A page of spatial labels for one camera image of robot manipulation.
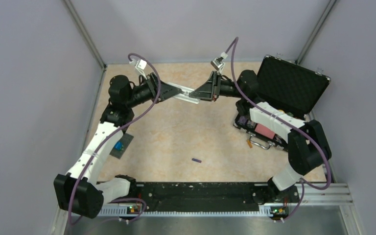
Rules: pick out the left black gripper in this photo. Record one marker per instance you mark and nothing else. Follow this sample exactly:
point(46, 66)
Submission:
point(167, 91)

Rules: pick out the pink card box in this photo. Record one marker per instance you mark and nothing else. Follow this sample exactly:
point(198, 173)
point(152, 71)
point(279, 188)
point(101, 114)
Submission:
point(264, 131)

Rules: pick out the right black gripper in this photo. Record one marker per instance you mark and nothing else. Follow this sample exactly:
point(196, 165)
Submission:
point(210, 90)

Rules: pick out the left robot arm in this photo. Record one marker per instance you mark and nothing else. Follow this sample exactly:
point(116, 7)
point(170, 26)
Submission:
point(78, 191)

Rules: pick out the white remote control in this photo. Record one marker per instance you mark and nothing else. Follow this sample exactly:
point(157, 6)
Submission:
point(184, 94)

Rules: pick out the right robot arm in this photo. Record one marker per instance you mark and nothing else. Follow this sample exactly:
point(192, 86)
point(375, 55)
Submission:
point(307, 145)

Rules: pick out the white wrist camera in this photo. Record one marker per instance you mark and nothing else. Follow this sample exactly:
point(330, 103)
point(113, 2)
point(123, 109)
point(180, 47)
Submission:
point(218, 62)
point(139, 66)

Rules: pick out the black aluminium case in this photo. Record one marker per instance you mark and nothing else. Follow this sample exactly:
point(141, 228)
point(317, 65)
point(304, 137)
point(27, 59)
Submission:
point(284, 85)

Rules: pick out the purple battery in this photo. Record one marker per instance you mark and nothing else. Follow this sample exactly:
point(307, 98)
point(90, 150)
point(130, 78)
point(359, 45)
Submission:
point(196, 160)

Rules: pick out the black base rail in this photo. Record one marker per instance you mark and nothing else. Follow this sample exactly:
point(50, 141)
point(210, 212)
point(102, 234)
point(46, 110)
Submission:
point(208, 199)

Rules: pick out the orange battery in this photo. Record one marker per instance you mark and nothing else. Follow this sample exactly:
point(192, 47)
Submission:
point(249, 144)

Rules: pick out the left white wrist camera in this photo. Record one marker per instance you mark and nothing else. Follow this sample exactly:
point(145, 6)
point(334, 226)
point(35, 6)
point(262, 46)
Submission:
point(139, 66)

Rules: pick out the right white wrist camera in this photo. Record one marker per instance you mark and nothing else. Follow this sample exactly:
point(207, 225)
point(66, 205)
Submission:
point(218, 62)

